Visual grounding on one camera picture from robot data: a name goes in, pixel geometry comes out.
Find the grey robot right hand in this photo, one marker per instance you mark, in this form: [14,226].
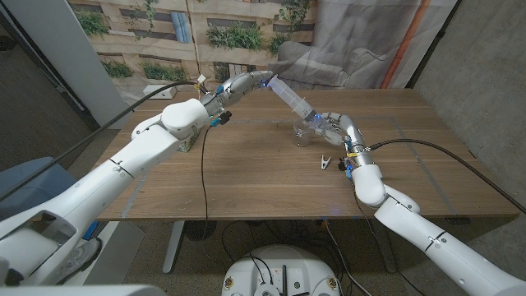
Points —
[349,131]

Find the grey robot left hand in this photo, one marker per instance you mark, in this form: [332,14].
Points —
[238,88]

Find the large clear plastic syringe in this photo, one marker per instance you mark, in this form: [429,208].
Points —
[293,98]

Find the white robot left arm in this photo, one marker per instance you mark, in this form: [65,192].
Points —
[115,172]

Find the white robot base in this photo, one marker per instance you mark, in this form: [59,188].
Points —
[283,267]

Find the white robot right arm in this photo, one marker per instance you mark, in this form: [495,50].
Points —
[431,242]

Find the white clothespin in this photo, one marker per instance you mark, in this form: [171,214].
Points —
[325,163]

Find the small clear glass cup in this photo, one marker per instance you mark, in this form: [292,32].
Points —
[302,137]

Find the white power strip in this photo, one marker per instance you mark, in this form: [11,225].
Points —
[164,94]

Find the printed fabric backdrop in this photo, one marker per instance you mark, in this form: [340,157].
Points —
[328,49]

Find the grey table leg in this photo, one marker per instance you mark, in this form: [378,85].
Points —
[386,251]

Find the round black floor disc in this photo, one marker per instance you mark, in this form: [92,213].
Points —
[200,231]

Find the white table leg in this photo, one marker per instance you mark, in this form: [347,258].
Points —
[172,246]

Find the blue grey upholstered stool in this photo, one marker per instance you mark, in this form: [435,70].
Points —
[37,189]

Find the white grey sneaker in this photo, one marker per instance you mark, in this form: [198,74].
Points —
[80,257]

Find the white robot torso edge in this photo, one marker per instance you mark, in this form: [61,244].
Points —
[82,291]

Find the white wall pillar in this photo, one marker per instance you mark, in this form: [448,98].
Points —
[74,57]

